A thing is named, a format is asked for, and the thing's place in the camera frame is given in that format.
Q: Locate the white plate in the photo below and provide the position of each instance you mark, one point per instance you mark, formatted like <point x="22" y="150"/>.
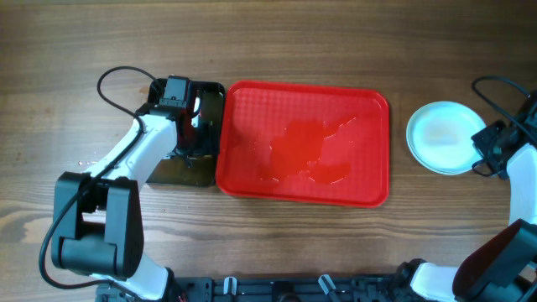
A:
<point x="449" y="170"/>

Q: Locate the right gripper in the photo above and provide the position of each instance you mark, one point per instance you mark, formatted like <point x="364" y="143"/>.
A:
<point x="481" y="142"/>

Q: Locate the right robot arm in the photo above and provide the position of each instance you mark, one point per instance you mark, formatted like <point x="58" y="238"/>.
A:
<point x="493" y="272"/>

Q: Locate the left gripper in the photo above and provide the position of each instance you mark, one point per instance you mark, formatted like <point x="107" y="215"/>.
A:
<point x="211" y="139"/>

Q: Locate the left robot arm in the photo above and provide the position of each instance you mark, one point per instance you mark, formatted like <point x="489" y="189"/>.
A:
<point x="97" y="228"/>

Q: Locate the white plate dotted sauce streak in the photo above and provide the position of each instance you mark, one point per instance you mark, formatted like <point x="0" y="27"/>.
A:
<point x="439" y="134"/>

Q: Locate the black water tray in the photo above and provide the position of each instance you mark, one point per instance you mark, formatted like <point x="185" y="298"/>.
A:
<point x="205" y="168"/>

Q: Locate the red serving tray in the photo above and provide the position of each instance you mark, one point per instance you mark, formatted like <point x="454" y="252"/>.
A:
<point x="317" y="144"/>

